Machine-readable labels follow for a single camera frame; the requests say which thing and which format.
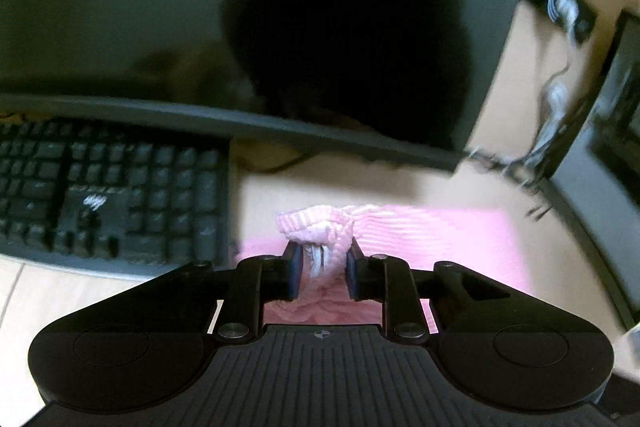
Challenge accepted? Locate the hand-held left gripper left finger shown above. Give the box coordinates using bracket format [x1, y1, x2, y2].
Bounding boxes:
[150, 241, 304, 342]

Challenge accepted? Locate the black keyboard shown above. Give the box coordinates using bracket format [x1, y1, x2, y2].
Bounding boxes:
[0, 117, 231, 280]

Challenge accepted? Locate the pink ribbed garment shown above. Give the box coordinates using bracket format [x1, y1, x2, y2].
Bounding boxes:
[235, 204, 531, 325]

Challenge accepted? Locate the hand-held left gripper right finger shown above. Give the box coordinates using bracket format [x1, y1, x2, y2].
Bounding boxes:
[346, 241, 501, 342]

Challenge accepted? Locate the white power plug cable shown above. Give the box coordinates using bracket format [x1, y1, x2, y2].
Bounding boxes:
[530, 0, 581, 168]

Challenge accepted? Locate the black computer monitor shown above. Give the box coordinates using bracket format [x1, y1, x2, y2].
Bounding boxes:
[0, 0, 536, 172]

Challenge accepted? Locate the white computer case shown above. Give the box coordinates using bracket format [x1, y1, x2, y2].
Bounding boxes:
[520, 9, 640, 333]

